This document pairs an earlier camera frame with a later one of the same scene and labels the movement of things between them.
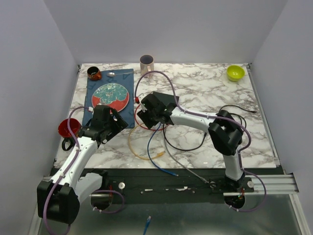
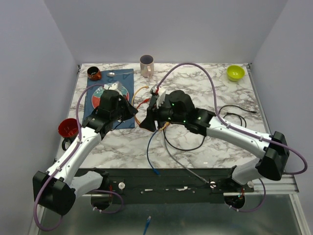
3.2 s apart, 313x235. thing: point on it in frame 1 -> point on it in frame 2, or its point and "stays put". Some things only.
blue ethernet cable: [164, 170] -> [154, 170]
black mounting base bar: [171, 186] stays put
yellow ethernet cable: [157, 154] -> [167, 125]
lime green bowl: [235, 73] stays put
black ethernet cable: [238, 115] stays put
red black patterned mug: [64, 131] stays put
